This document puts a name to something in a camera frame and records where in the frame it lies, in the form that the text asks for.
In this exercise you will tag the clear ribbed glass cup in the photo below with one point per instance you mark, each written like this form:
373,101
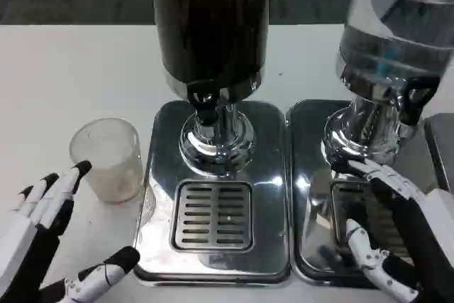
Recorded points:
110,161

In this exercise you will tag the clear drink dispenser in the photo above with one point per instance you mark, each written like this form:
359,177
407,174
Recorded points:
393,40

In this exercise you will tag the steel slotted tray grid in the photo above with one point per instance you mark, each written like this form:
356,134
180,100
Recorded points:
345,203
213,216

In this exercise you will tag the black tap of clear dispenser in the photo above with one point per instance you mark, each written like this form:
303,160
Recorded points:
418,93

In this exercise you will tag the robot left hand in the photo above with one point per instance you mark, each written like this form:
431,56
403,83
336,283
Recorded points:
21,239

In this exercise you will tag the steel drip tray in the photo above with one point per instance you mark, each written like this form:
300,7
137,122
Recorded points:
312,210
269,193

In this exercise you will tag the black tap of dark dispenser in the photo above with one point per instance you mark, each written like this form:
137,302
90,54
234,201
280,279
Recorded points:
202,100

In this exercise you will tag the dark drink dispenser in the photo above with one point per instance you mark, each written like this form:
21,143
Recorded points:
211,26

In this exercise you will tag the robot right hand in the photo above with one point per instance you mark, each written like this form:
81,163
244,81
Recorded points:
429,232

